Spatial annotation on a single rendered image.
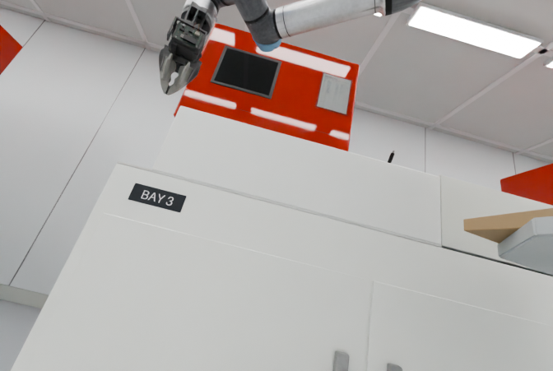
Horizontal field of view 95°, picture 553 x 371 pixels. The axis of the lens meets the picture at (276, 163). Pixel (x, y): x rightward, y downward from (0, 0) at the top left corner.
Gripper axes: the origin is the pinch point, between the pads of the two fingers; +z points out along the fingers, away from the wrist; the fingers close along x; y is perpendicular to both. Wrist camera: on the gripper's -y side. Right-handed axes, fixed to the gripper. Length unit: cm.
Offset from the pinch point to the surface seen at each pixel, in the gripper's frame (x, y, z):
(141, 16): -76, -198, -171
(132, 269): 6.6, 9.8, 35.7
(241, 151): 17.3, 12.1, 12.3
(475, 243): 62, 27, 19
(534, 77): 261, -25, -165
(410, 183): 50, 23, 10
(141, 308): 9.6, 10.9, 40.4
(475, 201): 63, 27, 10
